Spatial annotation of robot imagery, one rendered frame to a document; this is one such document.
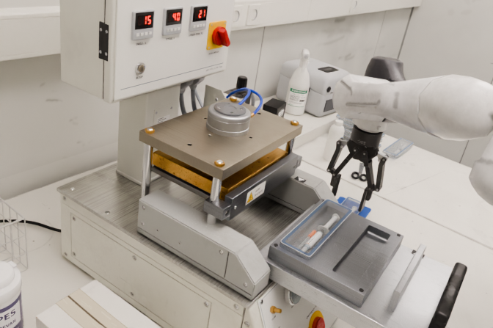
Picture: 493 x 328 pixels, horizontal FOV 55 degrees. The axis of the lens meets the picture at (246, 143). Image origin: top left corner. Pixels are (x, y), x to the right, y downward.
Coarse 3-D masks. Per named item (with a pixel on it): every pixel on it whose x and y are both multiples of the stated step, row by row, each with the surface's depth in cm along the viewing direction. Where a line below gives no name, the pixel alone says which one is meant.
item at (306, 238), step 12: (324, 204) 89; (336, 204) 89; (312, 216) 84; (324, 216) 85; (336, 216) 85; (300, 228) 80; (312, 228) 81; (324, 228) 82; (288, 240) 77; (300, 240) 77; (312, 240) 78; (324, 240) 78; (312, 252) 75
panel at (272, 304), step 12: (276, 288) 79; (264, 300) 76; (276, 300) 79; (300, 300) 85; (264, 312) 76; (276, 312) 77; (288, 312) 82; (300, 312) 85; (312, 312) 89; (324, 312) 93; (264, 324) 76; (276, 324) 79; (288, 324) 82; (300, 324) 85; (312, 324) 88
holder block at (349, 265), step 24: (360, 216) 88; (336, 240) 81; (360, 240) 84; (384, 240) 85; (288, 264) 76; (312, 264) 74; (336, 264) 75; (360, 264) 78; (384, 264) 77; (336, 288) 72; (360, 288) 70
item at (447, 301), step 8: (456, 264) 77; (456, 272) 75; (464, 272) 76; (448, 280) 73; (456, 280) 73; (448, 288) 71; (456, 288) 72; (448, 296) 70; (456, 296) 70; (440, 304) 68; (448, 304) 68; (440, 312) 66; (448, 312) 67; (432, 320) 67; (440, 320) 66
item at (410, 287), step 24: (408, 264) 82; (432, 264) 83; (288, 288) 76; (312, 288) 73; (384, 288) 75; (408, 288) 76; (432, 288) 77; (336, 312) 72; (360, 312) 70; (384, 312) 70; (408, 312) 71; (432, 312) 72
